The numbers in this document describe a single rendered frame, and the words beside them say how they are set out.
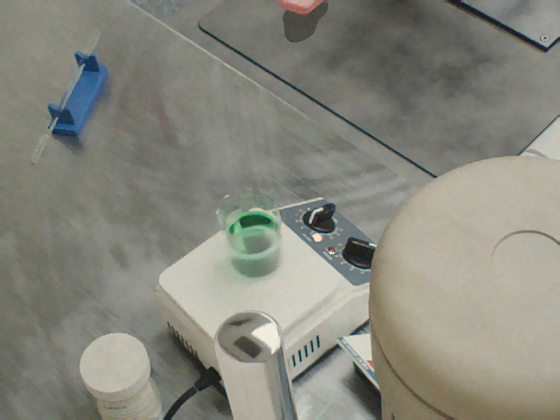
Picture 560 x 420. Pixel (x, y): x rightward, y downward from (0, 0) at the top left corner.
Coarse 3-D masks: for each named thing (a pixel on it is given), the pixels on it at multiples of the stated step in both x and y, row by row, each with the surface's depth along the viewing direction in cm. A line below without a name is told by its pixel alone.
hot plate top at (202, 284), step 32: (192, 256) 103; (224, 256) 103; (288, 256) 103; (192, 288) 101; (224, 288) 101; (256, 288) 101; (288, 288) 100; (320, 288) 100; (192, 320) 100; (288, 320) 98
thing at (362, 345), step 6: (366, 336) 105; (348, 342) 103; (354, 342) 103; (360, 342) 104; (366, 342) 104; (354, 348) 102; (360, 348) 103; (366, 348) 103; (360, 354) 102; (366, 354) 102; (366, 360) 101; (372, 366) 101
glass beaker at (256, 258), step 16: (240, 192) 99; (256, 192) 99; (224, 208) 98; (240, 208) 100; (256, 208) 100; (272, 208) 99; (224, 224) 99; (224, 240) 99; (240, 240) 96; (256, 240) 96; (272, 240) 97; (240, 256) 98; (256, 256) 98; (272, 256) 99; (240, 272) 100; (256, 272) 100; (272, 272) 100
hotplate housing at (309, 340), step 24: (360, 288) 103; (168, 312) 104; (312, 312) 101; (336, 312) 102; (360, 312) 105; (192, 336) 102; (288, 336) 100; (312, 336) 101; (336, 336) 104; (216, 360) 100; (288, 360) 101; (312, 360) 104
